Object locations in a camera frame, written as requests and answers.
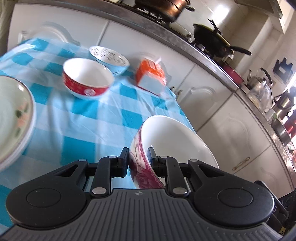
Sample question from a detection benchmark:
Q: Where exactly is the pink floral white bowl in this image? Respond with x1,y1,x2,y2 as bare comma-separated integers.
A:
129,115,219,189

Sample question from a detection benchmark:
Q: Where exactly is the large white plate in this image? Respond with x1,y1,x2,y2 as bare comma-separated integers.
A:
0,97,37,172

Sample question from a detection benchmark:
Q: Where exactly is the green lotus plate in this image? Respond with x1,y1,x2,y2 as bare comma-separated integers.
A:
1,76,36,170

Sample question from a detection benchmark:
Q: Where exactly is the red white bowl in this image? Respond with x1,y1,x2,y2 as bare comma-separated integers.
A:
62,58,114,100

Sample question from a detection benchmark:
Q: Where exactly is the orange tissue pack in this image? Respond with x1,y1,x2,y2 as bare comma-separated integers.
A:
135,59,167,96

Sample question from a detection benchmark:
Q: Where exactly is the blue cartoon animal bowl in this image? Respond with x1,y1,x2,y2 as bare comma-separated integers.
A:
89,46,130,76

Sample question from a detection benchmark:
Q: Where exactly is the blue checked tablecloth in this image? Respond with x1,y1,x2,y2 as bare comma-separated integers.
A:
1,38,190,232

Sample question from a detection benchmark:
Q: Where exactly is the steel bowl on counter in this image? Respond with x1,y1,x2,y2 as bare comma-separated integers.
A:
271,119,292,146

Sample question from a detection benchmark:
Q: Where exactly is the clear plastic bag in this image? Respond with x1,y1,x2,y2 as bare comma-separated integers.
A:
247,81,271,112

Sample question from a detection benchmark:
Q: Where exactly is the steel thermos jug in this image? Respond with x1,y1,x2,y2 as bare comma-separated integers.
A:
273,86,295,120

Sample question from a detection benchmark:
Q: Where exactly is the steel kettle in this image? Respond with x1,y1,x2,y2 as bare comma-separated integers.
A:
247,68,273,90

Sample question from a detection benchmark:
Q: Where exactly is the black wall holder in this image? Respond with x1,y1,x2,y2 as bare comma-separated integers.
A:
273,57,294,84

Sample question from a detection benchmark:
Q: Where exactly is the black wok with handle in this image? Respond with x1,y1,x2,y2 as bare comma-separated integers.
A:
193,19,252,58

